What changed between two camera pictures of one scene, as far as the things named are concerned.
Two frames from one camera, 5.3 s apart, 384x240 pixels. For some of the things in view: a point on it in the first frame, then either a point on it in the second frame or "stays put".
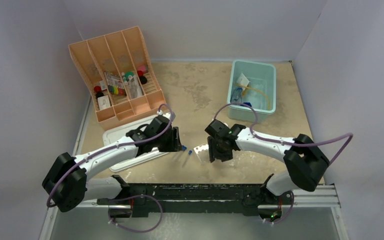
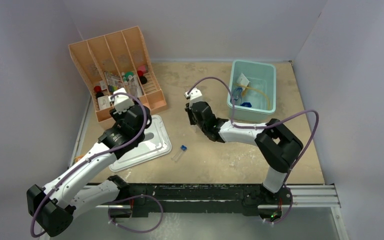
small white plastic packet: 243,80 stays put
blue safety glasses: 236,97 stays put
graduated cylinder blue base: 247,103 stays put
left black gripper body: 168,142 to 119,117
